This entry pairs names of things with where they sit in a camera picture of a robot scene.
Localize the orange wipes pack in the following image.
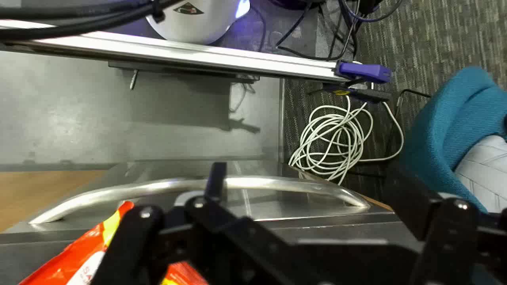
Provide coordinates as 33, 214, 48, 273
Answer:
18, 201, 209, 285

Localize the steel dishwasher handle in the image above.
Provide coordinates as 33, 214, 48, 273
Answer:
30, 176, 371, 228

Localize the teal office chair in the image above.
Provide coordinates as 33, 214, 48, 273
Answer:
398, 67, 507, 212

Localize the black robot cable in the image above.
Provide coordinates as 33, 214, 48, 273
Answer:
0, 0, 176, 40

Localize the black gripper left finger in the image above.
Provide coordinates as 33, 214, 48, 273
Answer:
92, 205, 166, 285

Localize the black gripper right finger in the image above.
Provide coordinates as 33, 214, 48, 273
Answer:
409, 198, 480, 285

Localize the coiled white cable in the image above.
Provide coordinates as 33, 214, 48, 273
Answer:
287, 94, 407, 187

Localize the aluminium frame rail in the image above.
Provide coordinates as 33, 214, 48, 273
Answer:
5, 32, 342, 83

